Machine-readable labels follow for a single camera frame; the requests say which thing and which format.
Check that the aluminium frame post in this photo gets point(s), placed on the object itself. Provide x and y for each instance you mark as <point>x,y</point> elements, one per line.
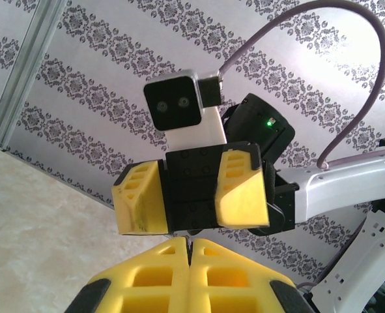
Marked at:
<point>26,65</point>

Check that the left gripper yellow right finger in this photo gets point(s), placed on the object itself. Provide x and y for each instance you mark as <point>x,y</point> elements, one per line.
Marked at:
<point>237,280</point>

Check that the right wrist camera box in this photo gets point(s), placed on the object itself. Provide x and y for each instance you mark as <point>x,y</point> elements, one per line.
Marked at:
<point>172,104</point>

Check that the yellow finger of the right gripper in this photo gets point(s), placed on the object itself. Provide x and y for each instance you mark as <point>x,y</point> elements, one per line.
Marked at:
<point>241,202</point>
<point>136,202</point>

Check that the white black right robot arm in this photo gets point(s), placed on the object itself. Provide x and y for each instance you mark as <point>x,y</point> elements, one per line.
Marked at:
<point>342,186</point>

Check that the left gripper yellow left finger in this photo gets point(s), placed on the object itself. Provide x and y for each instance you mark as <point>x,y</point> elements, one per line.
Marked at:
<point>146,280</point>

